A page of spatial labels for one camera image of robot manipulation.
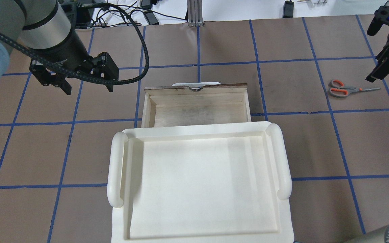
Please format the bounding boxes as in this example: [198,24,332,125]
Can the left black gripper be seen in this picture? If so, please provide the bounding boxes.
[29,52,119,95]

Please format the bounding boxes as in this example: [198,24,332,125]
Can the black power adapter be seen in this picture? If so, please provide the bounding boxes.
[282,0,294,18]

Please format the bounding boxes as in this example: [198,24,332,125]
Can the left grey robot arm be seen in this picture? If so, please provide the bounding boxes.
[0,0,119,81]

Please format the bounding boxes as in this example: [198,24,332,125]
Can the white plastic tray box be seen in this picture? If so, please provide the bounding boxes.
[107,121,295,243]

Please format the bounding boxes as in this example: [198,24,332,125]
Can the aluminium frame post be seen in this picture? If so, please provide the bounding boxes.
[187,0,204,27]

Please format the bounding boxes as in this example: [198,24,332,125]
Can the grey orange scissors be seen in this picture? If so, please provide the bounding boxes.
[328,79,381,98]

